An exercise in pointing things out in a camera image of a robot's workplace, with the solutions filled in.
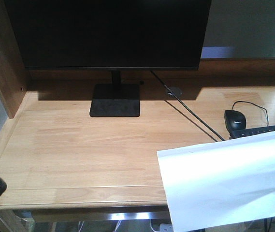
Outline black monitor cable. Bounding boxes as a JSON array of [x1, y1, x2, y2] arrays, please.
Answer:
[[149, 70, 225, 142]]

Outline black computer mouse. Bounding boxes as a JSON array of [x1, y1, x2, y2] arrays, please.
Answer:
[[224, 110, 246, 132]]

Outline thin black mouse cable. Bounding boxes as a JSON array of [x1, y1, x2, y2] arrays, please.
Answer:
[[231, 101, 270, 127]]

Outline white paper sheets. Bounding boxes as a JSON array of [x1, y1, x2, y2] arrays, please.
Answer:
[[157, 131, 275, 232]]

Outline wooden computer desk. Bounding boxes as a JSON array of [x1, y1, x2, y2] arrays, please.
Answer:
[[0, 0, 275, 232]]

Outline black computer monitor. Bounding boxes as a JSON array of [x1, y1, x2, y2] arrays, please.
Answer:
[[4, 0, 211, 117]]

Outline black keyboard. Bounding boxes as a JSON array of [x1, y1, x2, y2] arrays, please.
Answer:
[[229, 125, 275, 139]]

